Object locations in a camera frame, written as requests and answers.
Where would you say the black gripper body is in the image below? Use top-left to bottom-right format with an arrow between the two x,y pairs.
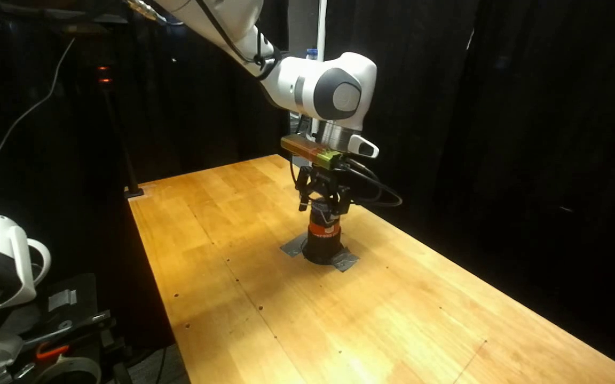
297,161 -> 356,207

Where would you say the black can with orange band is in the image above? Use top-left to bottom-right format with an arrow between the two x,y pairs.
302,201 -> 346,267

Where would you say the grey tape strip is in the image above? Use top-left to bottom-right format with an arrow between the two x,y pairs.
280,231 -> 362,274

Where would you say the black curtain narrow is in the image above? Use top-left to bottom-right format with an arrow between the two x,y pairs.
107,13 -> 292,184

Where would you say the white vertical pole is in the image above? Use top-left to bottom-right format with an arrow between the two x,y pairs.
308,0 -> 330,61

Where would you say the black curtain wide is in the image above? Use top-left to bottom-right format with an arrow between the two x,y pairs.
319,0 -> 615,361

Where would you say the black equipment pile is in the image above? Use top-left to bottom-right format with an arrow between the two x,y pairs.
6,272 -> 136,384

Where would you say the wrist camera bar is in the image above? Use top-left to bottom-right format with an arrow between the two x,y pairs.
277,129 -> 382,170

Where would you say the black looped gripper cable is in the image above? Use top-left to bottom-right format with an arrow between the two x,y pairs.
346,158 -> 406,212

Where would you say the black camera tripod stand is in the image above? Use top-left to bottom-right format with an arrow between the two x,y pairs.
92,61 -> 147,201

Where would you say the thin white cable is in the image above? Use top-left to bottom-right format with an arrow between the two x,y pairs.
0,34 -> 79,198

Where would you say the orange handled tool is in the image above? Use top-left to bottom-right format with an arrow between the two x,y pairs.
34,341 -> 73,362

